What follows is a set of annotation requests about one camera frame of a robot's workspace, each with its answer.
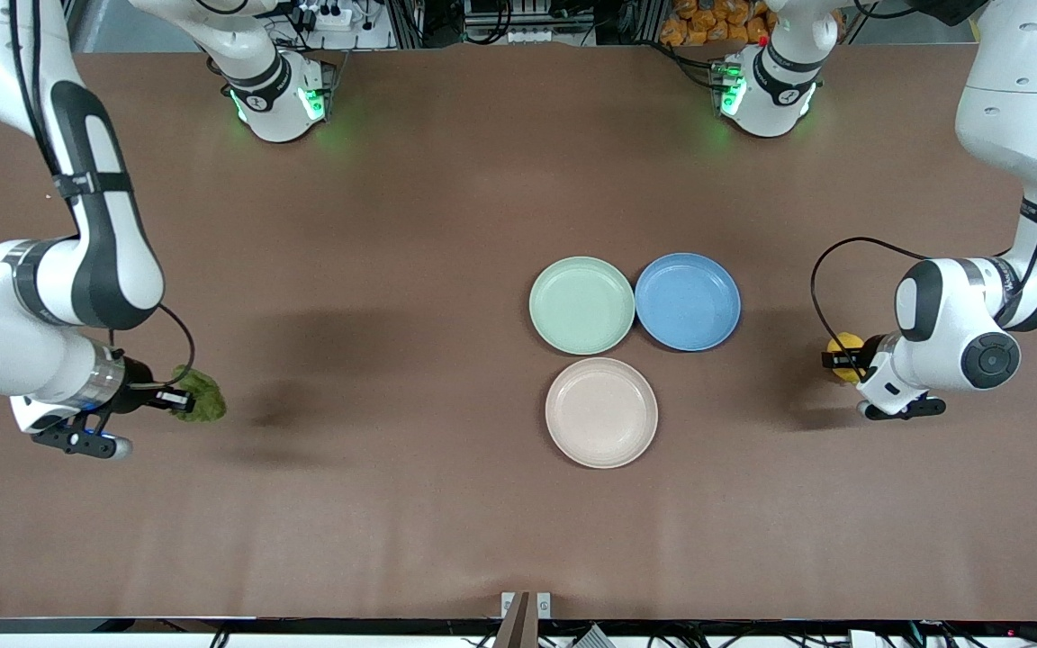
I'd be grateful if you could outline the yellow lemon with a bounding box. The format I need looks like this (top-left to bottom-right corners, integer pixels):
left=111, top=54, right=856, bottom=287
left=826, top=332, right=869, bottom=386

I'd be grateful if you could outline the green lettuce leaf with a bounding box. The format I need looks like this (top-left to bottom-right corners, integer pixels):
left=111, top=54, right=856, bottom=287
left=167, top=364, right=228, bottom=424

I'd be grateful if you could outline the blue plate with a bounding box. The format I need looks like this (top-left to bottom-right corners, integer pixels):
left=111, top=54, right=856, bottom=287
left=635, top=253, right=742, bottom=352

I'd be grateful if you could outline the beige plate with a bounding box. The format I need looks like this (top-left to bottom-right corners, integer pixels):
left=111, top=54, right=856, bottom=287
left=545, top=357, right=659, bottom=470

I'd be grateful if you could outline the pale green plate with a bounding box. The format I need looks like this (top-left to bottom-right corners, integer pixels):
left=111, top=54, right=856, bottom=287
left=529, top=256, right=636, bottom=356

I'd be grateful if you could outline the bag of orange fruit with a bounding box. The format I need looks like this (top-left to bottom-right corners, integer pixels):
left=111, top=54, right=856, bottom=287
left=660, top=0, right=773, bottom=48

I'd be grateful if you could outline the white power strip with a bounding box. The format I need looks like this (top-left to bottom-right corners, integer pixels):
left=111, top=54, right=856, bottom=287
left=298, top=0, right=355, bottom=31

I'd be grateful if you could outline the grey equipment rack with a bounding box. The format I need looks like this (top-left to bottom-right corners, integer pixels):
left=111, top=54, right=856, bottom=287
left=460, top=0, right=596, bottom=46

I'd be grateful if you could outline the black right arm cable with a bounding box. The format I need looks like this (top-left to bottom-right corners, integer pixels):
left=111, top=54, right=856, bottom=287
left=10, top=0, right=197, bottom=392

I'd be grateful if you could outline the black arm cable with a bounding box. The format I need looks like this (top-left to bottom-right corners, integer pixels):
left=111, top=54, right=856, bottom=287
left=810, top=135, right=1037, bottom=379
left=10, top=0, right=197, bottom=392

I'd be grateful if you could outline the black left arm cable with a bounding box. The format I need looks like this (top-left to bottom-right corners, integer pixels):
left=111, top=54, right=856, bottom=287
left=810, top=135, right=1037, bottom=379

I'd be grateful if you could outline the brown camera post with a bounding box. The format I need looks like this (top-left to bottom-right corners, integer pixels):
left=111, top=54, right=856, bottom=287
left=492, top=591, right=533, bottom=648

